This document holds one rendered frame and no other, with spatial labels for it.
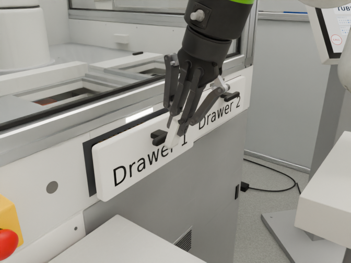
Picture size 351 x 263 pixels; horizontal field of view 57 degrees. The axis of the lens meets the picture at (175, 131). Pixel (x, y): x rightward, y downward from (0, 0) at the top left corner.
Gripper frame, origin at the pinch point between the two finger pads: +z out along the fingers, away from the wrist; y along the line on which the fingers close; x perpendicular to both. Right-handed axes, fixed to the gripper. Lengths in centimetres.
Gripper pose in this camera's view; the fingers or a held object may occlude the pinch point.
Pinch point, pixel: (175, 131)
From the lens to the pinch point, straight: 61.5
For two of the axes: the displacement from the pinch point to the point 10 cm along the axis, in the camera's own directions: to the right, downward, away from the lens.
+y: 7.5, 5.4, -3.8
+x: 6.0, -3.2, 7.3
